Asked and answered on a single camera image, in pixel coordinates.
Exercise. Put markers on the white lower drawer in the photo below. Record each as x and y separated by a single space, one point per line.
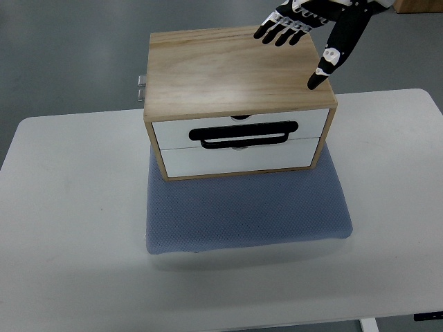
198 161

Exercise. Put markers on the white table leg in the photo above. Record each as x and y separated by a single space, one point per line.
369 325

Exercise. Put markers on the black table control panel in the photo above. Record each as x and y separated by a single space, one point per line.
422 317

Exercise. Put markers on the blue grey mesh cushion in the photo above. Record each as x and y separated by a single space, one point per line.
245 211

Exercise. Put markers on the metal bracket behind cabinet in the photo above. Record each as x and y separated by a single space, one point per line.
141 87

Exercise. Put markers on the white drawer black handle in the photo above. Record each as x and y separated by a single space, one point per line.
178 134

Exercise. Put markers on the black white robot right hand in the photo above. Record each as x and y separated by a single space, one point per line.
294 19

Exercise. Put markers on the wooden drawer cabinet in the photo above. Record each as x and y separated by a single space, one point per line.
220 72

